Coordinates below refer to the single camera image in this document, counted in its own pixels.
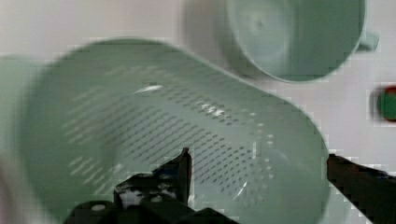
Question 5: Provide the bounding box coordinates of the light green mug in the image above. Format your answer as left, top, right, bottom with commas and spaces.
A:
181, 0, 379, 83

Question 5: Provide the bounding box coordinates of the green oval plastic strainer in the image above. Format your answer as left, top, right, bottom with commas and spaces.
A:
1, 38, 348, 224

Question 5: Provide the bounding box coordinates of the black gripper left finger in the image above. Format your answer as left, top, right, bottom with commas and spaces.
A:
63, 147, 239, 224

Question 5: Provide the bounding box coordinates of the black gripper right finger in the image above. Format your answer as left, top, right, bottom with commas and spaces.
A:
327, 154, 396, 224

